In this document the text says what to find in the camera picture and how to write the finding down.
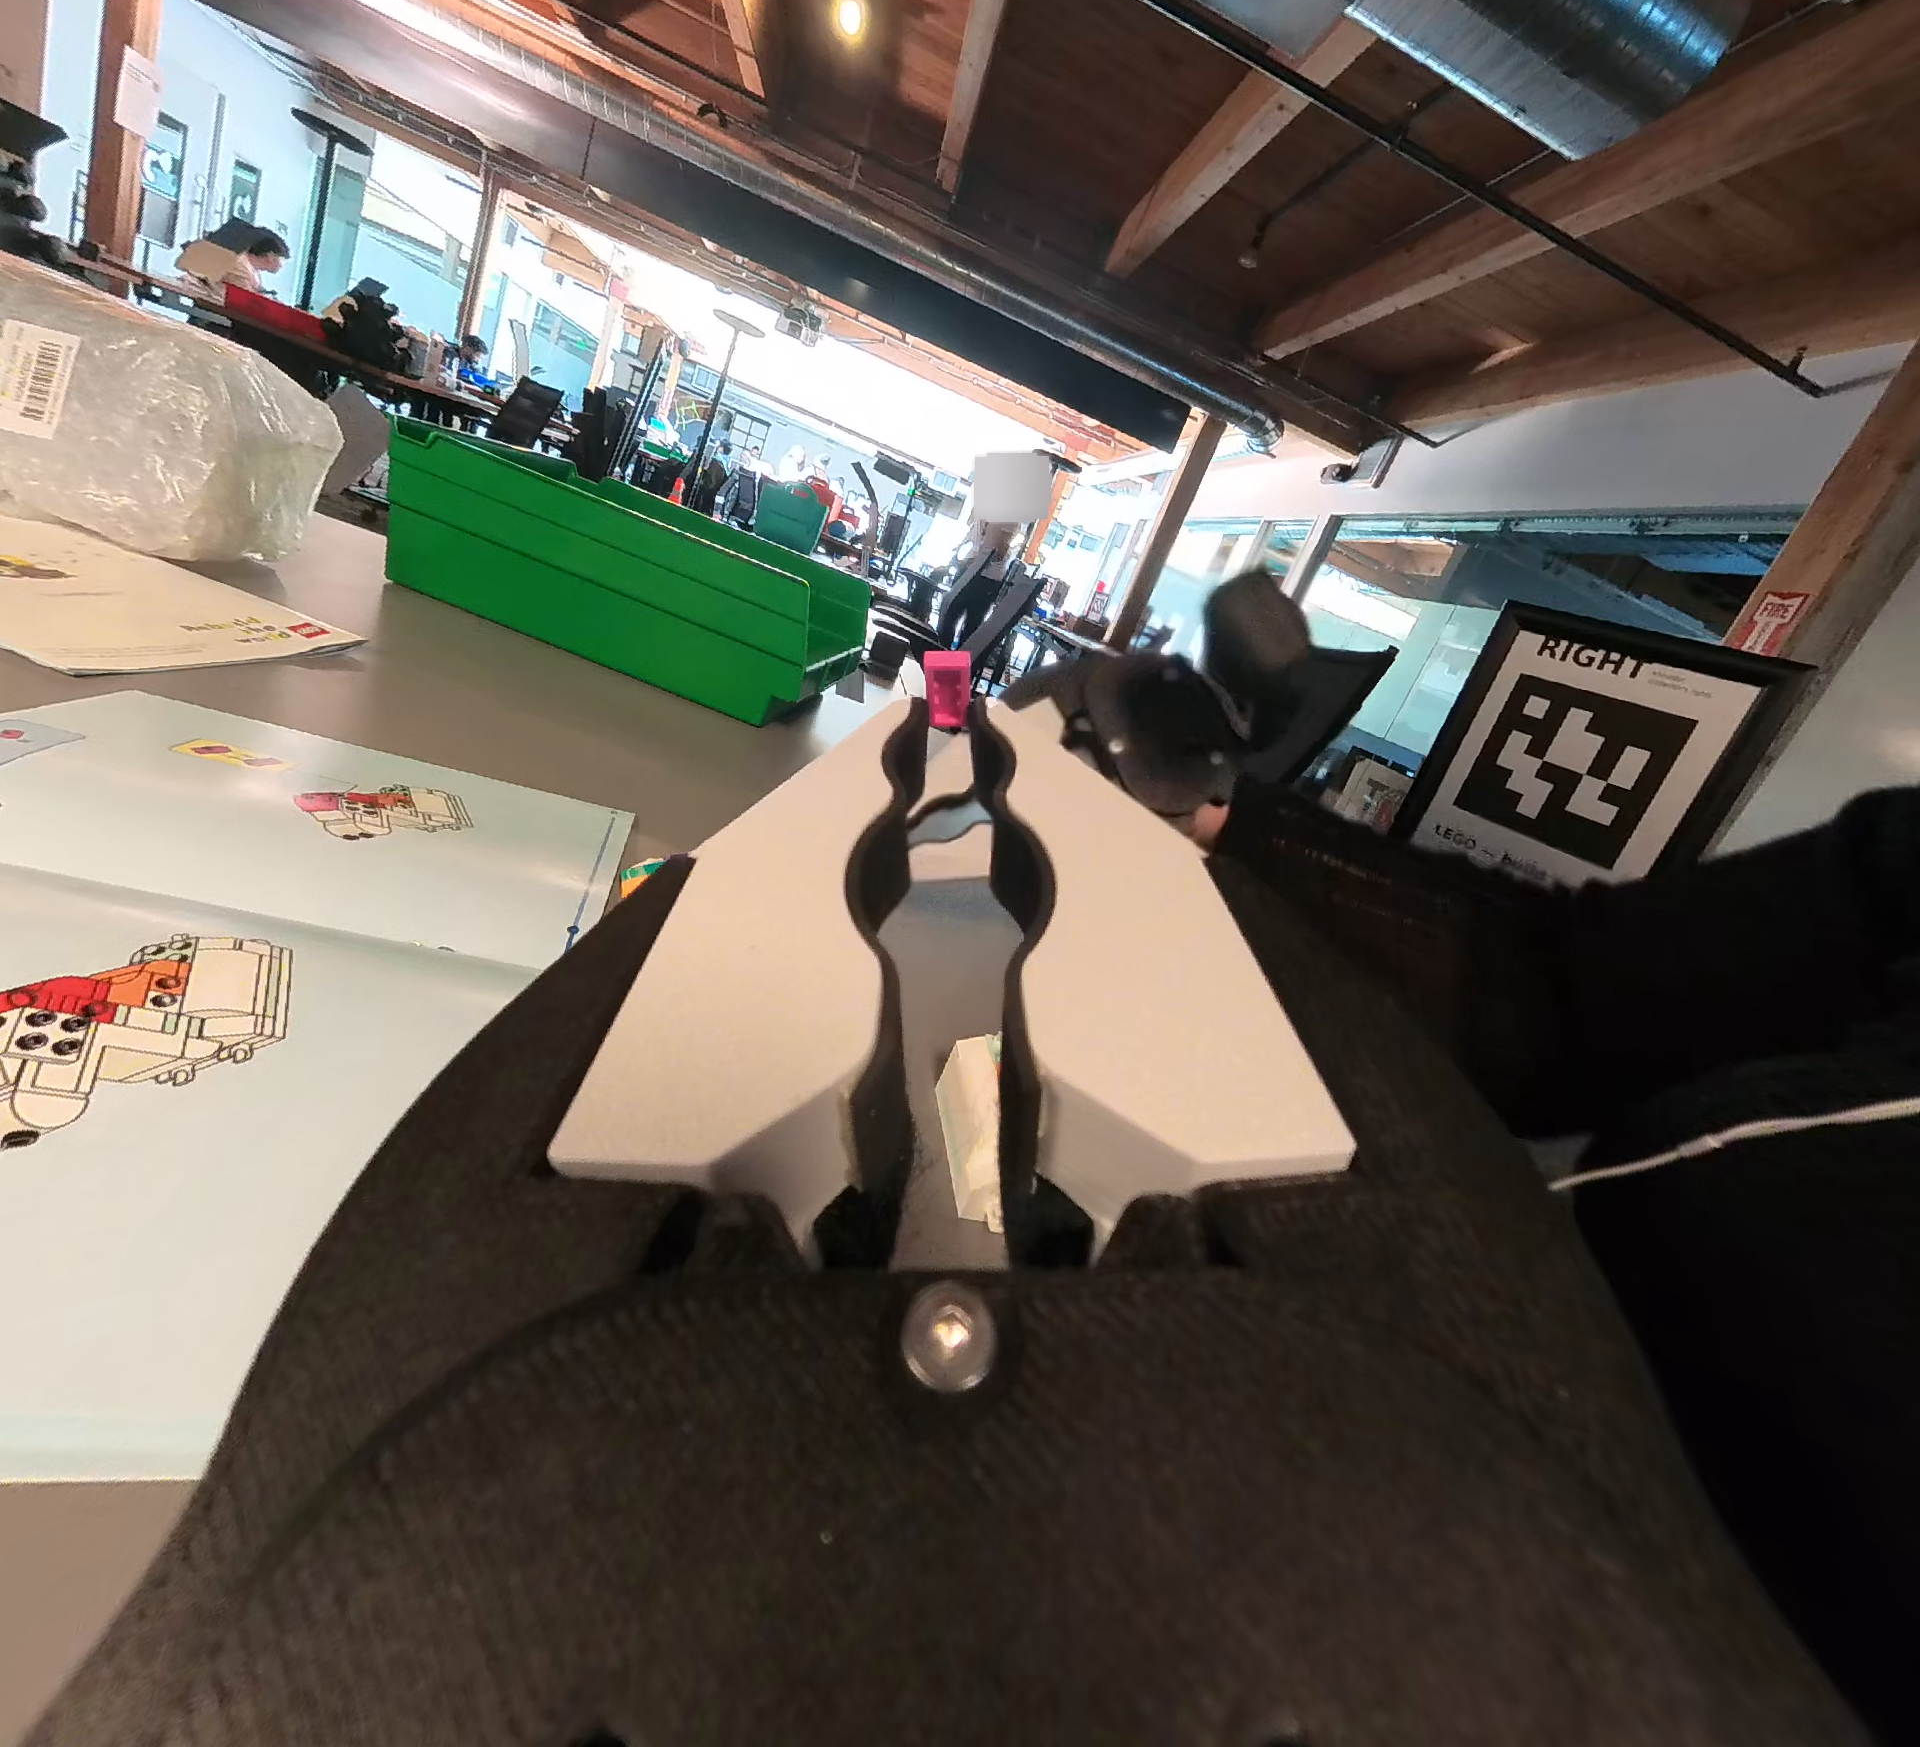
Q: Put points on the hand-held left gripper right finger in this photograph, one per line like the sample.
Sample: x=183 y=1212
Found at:
x=1185 y=1029

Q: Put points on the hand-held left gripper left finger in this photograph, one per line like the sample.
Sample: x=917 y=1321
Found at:
x=722 y=1029

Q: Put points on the pink lego brick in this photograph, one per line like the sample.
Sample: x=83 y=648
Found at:
x=949 y=697

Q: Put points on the person's right hand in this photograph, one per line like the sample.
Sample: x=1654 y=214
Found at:
x=1206 y=821

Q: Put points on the framed marker sign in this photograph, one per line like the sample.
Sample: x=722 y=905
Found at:
x=1592 y=745

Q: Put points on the green background crate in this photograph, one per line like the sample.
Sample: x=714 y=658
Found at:
x=788 y=514

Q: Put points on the green plastic bin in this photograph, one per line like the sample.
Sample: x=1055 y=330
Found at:
x=602 y=577

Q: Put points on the pale blue instruction booklet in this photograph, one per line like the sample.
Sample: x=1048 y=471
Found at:
x=226 y=1175

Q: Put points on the black floor lamp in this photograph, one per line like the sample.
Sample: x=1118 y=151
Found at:
x=739 y=383
x=326 y=203

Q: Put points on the person's body black clothing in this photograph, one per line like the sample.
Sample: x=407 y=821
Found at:
x=1771 y=1326

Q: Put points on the white instruction booklet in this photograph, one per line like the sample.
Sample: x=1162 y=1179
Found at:
x=151 y=612

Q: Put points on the black desk device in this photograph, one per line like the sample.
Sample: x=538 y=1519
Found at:
x=372 y=330
x=29 y=185

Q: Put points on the clear plastic bag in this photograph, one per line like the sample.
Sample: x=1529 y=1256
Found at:
x=151 y=438

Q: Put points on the red storage bin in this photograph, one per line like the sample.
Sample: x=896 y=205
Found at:
x=276 y=315

